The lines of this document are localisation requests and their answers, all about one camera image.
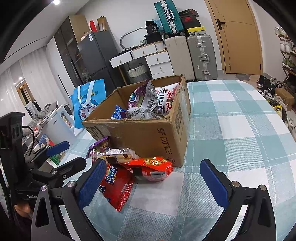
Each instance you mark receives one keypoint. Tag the shoe rack with shoes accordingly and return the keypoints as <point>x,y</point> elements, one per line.
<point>287,49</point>

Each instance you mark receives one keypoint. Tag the white appliance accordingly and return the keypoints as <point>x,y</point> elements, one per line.
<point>59,126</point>

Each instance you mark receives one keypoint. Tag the dark grey refrigerator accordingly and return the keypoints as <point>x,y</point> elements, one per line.
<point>97,49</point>

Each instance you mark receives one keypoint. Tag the woven laundry basket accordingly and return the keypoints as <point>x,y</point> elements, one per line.
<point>138,74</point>

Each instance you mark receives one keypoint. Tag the red cone snack bag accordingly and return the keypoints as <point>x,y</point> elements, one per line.
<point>116,185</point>

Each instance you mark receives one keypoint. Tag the silver suitcase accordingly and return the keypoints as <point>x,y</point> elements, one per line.
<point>203,57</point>

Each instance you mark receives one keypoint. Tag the left hand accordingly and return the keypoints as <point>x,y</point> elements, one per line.
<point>24,209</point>

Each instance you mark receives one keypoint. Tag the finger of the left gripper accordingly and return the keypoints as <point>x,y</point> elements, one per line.
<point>45,152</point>
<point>59,174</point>

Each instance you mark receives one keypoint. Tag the blue snack packet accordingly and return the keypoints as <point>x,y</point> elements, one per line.
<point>118,114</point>

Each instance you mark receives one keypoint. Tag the dark glass cabinet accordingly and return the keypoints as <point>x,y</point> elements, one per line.
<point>67,38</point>

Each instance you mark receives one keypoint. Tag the blue Doraemon tote bag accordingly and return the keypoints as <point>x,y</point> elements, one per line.
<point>86,98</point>

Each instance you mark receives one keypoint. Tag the wooden door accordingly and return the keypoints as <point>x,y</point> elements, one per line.
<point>238,36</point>

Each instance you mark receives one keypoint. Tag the SF Express cardboard box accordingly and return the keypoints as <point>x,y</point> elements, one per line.
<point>165,137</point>

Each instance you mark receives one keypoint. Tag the white drawer desk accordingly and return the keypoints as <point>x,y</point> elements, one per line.
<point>156,56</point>

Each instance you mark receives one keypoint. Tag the white red snack bag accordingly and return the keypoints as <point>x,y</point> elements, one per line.
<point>166,96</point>

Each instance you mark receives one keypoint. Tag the clear cake pastry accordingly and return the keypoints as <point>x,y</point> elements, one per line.
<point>115,156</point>

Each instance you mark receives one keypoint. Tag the large purple snack bag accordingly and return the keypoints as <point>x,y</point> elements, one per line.
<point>143,102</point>

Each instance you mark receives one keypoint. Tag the teal suitcase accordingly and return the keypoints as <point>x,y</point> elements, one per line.
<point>169,17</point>

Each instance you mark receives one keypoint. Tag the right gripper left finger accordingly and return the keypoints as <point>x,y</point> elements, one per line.
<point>48,223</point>

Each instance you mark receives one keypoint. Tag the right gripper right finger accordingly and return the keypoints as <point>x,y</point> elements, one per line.
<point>258,222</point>

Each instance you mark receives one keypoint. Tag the small cardboard box on floor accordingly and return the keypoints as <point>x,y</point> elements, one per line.
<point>287,98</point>

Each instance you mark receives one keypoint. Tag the oval mirror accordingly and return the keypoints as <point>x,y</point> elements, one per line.
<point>133,38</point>

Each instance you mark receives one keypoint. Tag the red orange snack bag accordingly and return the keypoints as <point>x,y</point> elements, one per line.
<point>151,169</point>

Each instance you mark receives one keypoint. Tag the black yellow shoe boxes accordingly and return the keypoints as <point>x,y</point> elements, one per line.
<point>191,23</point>

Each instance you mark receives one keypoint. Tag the beige suitcase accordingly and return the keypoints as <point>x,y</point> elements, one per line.
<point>180,58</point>

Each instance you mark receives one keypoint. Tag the small purple snack bag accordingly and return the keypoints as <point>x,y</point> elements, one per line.
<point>99,146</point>

